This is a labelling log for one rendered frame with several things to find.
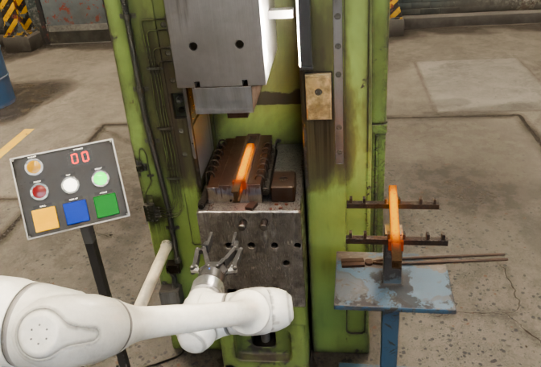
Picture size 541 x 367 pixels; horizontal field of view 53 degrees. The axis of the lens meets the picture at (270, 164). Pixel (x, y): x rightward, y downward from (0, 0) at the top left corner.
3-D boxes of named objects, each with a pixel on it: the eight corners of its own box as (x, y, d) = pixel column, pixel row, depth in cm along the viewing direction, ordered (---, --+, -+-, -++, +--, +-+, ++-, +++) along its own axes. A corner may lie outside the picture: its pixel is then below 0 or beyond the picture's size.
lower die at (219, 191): (262, 202, 199) (260, 182, 196) (208, 203, 202) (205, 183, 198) (272, 150, 236) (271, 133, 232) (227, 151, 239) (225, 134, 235)
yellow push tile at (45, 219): (59, 227, 183) (54, 205, 183) (35, 232, 181) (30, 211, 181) (59, 227, 184) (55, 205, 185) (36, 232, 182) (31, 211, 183)
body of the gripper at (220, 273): (196, 295, 150) (202, 274, 158) (225, 296, 149) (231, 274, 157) (192, 274, 147) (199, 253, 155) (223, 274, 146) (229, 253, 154)
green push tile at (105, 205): (120, 213, 188) (115, 192, 188) (97, 218, 186) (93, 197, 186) (120, 213, 190) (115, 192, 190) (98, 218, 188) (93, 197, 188)
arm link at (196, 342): (192, 317, 146) (238, 312, 144) (177, 363, 133) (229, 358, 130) (179, 286, 142) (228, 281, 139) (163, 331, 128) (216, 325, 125)
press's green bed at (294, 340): (309, 389, 235) (304, 306, 214) (225, 385, 240) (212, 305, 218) (313, 300, 284) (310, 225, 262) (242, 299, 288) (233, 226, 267)
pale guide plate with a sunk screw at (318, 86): (332, 119, 194) (331, 74, 186) (307, 120, 195) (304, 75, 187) (332, 117, 196) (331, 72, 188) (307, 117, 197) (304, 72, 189)
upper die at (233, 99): (253, 113, 183) (251, 86, 179) (196, 114, 185) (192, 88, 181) (266, 72, 220) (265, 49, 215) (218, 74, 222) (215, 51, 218)
